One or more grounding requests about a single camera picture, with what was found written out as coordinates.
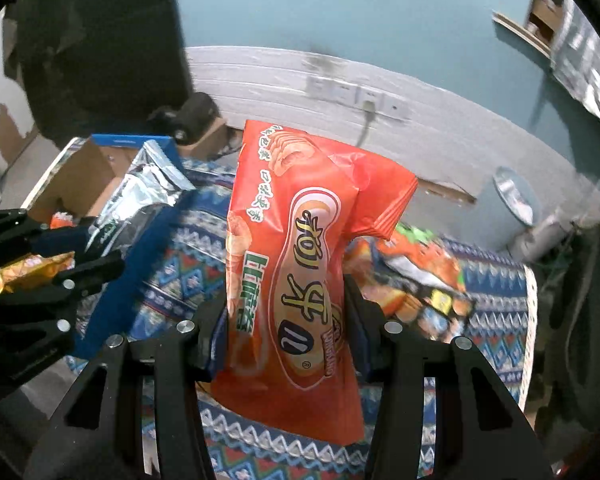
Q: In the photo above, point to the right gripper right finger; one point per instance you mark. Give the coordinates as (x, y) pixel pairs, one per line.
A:
(364, 322)

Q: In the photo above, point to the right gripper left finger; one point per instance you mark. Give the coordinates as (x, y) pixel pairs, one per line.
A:
(211, 320)

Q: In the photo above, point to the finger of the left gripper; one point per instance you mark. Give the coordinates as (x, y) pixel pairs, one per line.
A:
(80, 279)
(20, 236)

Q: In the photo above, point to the black yellow chips bag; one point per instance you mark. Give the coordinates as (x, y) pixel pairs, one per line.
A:
(437, 314)

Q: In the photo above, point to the orange green rice cracker bag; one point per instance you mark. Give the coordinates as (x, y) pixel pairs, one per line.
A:
(410, 271)

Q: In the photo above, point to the red shrimp chips bag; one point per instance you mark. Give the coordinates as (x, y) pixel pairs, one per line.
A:
(297, 202)

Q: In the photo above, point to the silver foil snack pack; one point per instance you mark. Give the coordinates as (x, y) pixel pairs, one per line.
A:
(151, 183)

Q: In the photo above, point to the orange black octopus snack bag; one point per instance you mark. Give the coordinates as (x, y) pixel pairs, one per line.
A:
(62, 219)

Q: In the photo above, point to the patterned blue tablecloth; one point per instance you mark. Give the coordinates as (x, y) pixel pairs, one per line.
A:
(502, 327)

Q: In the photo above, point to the blue cardboard box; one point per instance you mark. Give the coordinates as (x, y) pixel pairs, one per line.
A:
(80, 180)

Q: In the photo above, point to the white pipe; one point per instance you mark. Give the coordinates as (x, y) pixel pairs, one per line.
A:
(534, 243)

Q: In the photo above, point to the light blue trash bin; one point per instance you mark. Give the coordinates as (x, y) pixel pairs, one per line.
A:
(506, 207)

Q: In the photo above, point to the black speaker on box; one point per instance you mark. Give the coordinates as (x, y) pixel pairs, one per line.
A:
(187, 124)

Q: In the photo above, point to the black office chair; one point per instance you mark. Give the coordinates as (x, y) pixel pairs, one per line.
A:
(572, 353)

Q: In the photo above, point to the black curtain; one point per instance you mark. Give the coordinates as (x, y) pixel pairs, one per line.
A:
(99, 66)

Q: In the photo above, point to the wooden window sill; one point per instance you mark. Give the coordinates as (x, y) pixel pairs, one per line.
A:
(520, 32)

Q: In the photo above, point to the silver foil curtain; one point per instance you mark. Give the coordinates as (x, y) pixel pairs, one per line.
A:
(575, 57)

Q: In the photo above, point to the white wall socket strip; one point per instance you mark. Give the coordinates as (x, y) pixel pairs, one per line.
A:
(348, 94)

